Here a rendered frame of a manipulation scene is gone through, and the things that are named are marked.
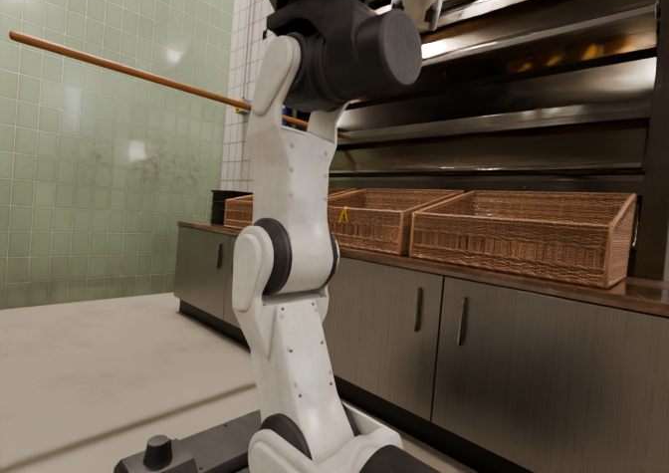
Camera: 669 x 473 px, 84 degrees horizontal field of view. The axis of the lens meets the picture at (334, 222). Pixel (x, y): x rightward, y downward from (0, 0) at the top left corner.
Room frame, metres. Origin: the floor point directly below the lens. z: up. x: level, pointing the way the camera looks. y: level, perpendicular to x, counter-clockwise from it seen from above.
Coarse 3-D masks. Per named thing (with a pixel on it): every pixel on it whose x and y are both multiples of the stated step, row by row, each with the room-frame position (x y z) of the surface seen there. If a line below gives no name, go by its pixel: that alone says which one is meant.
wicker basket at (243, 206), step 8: (328, 192) 2.16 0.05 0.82; (336, 192) 2.12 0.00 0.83; (344, 192) 1.96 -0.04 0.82; (232, 200) 2.01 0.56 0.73; (240, 200) 1.96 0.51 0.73; (248, 200) 2.15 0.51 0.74; (352, 200) 2.02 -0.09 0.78; (232, 208) 2.00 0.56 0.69; (240, 208) 1.96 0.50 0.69; (248, 208) 1.91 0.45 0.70; (224, 216) 2.05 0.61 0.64; (232, 216) 2.00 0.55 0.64; (240, 216) 2.12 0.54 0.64; (248, 216) 2.16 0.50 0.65; (224, 224) 2.05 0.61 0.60; (232, 224) 2.00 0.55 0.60; (240, 224) 1.94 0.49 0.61; (248, 224) 1.90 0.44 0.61
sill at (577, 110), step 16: (528, 112) 1.49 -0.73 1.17; (544, 112) 1.45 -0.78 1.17; (560, 112) 1.41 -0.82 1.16; (576, 112) 1.37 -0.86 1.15; (592, 112) 1.34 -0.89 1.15; (608, 112) 1.31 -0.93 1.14; (384, 128) 1.96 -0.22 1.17; (400, 128) 1.89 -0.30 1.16; (416, 128) 1.83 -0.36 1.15; (432, 128) 1.77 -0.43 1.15
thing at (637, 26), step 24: (576, 24) 1.26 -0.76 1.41; (600, 24) 1.22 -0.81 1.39; (624, 24) 1.20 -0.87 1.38; (648, 24) 1.18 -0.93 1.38; (480, 48) 1.49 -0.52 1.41; (504, 48) 1.43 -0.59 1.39; (528, 48) 1.40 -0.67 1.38; (552, 48) 1.38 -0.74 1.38; (576, 48) 1.35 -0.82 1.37; (600, 48) 1.33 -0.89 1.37; (624, 48) 1.30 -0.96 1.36; (648, 48) 1.28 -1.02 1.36; (432, 72) 1.69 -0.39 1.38; (456, 72) 1.65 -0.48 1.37; (480, 72) 1.62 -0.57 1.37; (504, 72) 1.58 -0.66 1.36; (384, 96) 2.01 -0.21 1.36
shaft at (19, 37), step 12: (12, 36) 1.17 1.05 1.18; (24, 36) 1.19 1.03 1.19; (48, 48) 1.24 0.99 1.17; (60, 48) 1.26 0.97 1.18; (84, 60) 1.31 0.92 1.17; (96, 60) 1.33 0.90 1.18; (108, 60) 1.37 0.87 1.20; (120, 72) 1.40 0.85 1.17; (132, 72) 1.42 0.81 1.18; (144, 72) 1.46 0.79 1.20; (168, 84) 1.53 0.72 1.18; (180, 84) 1.56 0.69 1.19; (204, 96) 1.65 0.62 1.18; (216, 96) 1.68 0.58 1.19; (240, 108) 1.79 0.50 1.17; (288, 120) 2.00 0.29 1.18; (300, 120) 2.06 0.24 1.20
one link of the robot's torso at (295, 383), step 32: (256, 256) 0.63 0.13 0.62; (256, 288) 0.64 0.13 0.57; (320, 288) 0.78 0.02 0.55; (256, 320) 0.64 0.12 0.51; (288, 320) 0.68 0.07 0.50; (320, 320) 0.73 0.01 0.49; (256, 352) 0.70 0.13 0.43; (288, 352) 0.65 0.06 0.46; (320, 352) 0.70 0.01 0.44; (256, 384) 0.70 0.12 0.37; (288, 384) 0.63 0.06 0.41; (320, 384) 0.67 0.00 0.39; (288, 416) 0.63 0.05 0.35; (320, 416) 0.64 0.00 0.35; (320, 448) 0.60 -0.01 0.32
